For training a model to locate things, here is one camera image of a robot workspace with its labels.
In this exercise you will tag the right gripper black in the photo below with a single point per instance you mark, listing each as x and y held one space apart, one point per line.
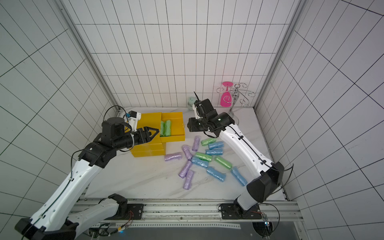
192 124

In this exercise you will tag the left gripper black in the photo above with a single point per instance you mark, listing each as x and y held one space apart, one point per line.
147 133

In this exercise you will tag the green bag roll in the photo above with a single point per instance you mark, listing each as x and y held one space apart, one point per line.
203 157
167 128
223 162
162 129
208 141

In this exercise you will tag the green bag roll top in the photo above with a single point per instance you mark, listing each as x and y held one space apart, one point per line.
208 141

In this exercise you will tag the yellow top drawer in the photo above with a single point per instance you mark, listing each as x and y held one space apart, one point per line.
177 127

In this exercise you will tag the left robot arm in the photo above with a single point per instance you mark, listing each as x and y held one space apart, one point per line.
53 220

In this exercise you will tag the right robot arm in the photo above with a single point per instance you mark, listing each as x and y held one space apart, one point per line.
267 175

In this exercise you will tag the mint green jar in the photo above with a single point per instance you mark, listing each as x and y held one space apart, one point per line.
190 103

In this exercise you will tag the pink plastic wine glass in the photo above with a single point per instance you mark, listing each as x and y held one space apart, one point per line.
226 99

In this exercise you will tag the blue bag roll top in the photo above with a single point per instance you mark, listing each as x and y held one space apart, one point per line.
216 145

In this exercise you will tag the blue bag roll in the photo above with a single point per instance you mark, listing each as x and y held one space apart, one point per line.
216 145
215 152
235 172
216 174
200 162

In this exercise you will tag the purple bag roll left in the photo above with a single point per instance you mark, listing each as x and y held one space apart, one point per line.
173 156

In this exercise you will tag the purple bag roll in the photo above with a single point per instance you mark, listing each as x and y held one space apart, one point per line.
185 169
187 152
173 156
196 143
188 180

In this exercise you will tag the purple bag roll top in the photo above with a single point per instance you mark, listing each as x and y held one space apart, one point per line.
196 143

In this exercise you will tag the purple bag roll upper middle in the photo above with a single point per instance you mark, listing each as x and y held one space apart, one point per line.
187 152

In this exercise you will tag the chrome glass rack stand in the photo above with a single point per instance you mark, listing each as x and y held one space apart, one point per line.
240 95

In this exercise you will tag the blue bag roll centre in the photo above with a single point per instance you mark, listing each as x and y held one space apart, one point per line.
200 162

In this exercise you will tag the purple bag roll lower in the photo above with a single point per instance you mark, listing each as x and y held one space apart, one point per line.
185 169

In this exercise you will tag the purple bag roll bottom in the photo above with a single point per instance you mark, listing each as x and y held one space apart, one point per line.
188 180

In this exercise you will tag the blue bag roll lower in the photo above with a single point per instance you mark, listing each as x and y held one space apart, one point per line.
216 174

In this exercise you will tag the blue bag roll far right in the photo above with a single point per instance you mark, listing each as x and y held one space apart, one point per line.
235 172

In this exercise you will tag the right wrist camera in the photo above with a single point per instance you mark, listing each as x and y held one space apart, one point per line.
198 109

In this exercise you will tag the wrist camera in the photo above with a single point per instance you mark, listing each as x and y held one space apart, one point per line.
133 119
198 109

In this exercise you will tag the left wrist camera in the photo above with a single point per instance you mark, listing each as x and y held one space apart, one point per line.
133 119

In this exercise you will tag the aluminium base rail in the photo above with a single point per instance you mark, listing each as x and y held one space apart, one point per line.
203 213

